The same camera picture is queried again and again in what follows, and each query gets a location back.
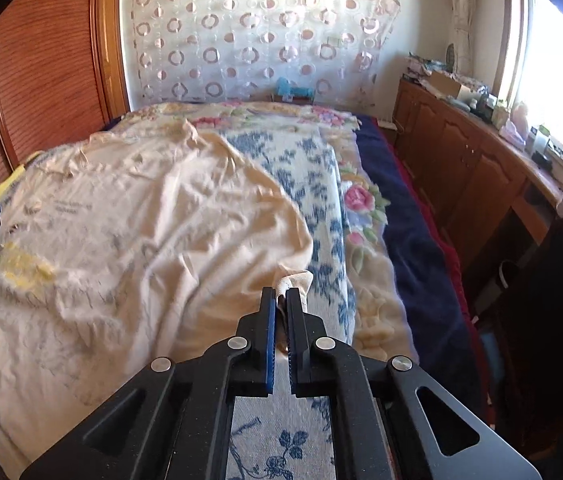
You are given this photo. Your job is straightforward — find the navy blue blanket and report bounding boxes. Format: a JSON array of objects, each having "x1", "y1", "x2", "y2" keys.
[{"x1": 356, "y1": 114, "x2": 487, "y2": 411}]

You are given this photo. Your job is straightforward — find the long wooden cabinet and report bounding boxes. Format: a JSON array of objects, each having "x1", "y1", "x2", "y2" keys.
[{"x1": 391, "y1": 77, "x2": 563, "y2": 281}]

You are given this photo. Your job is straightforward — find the white lace curtain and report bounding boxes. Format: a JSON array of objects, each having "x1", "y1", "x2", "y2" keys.
[{"x1": 449, "y1": 0, "x2": 507, "y2": 76}]

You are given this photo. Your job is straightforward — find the cardboard box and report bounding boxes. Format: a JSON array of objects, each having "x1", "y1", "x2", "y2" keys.
[{"x1": 424, "y1": 70, "x2": 467, "y2": 98}]

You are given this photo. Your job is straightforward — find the cream pink-flower blanket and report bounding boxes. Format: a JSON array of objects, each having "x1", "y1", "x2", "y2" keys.
[{"x1": 112, "y1": 101, "x2": 419, "y2": 361}]

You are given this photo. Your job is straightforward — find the yellow cloth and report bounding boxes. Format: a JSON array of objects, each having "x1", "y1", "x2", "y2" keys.
[{"x1": 0, "y1": 162, "x2": 27, "y2": 201}]

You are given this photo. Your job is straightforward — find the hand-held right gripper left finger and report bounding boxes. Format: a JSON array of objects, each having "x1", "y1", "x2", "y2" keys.
[{"x1": 19, "y1": 286, "x2": 277, "y2": 480}]

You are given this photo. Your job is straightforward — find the teal tissue box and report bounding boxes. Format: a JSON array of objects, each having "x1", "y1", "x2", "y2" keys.
[{"x1": 274, "y1": 77, "x2": 315, "y2": 103}]

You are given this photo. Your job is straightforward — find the wooden headboard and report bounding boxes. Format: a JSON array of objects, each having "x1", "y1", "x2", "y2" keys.
[{"x1": 0, "y1": 0, "x2": 130, "y2": 211}]

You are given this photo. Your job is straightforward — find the beige printed shirt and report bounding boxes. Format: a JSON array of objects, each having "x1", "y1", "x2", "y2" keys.
[{"x1": 0, "y1": 121, "x2": 317, "y2": 466}]

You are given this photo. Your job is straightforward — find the window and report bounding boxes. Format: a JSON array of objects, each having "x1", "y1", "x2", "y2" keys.
[{"x1": 494, "y1": 0, "x2": 563, "y2": 166}]

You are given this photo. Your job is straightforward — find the blue floral bed sheet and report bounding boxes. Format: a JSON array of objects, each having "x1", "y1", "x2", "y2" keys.
[{"x1": 206, "y1": 125, "x2": 362, "y2": 480}]

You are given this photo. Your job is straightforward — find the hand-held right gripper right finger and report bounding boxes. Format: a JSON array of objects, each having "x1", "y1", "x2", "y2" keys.
[{"x1": 286, "y1": 287, "x2": 542, "y2": 480}]

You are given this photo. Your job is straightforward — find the pink tissue pack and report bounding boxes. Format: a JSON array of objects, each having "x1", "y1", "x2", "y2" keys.
[{"x1": 499, "y1": 122, "x2": 529, "y2": 148}]

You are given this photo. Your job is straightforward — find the sheer circle-pattern curtain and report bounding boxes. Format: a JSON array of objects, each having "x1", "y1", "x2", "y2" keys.
[{"x1": 120, "y1": 0, "x2": 402, "y2": 111}]

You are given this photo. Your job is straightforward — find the black chair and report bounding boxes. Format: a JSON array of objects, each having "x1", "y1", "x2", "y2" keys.
[{"x1": 486, "y1": 210, "x2": 563, "y2": 461}]

